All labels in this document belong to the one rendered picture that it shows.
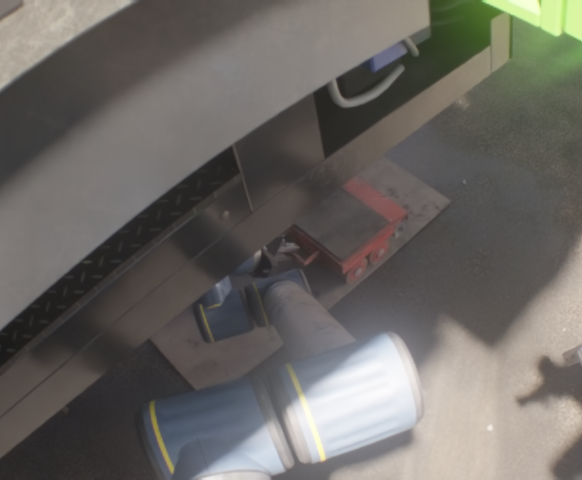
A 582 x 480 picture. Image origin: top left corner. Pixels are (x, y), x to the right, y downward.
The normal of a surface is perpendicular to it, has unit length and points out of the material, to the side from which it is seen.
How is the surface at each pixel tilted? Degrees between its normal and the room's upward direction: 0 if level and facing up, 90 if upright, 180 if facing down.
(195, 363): 0
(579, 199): 0
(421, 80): 2
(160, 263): 90
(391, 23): 90
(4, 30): 90
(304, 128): 90
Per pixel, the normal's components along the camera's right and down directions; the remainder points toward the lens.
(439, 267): -0.11, -0.64
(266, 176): 0.66, 0.52
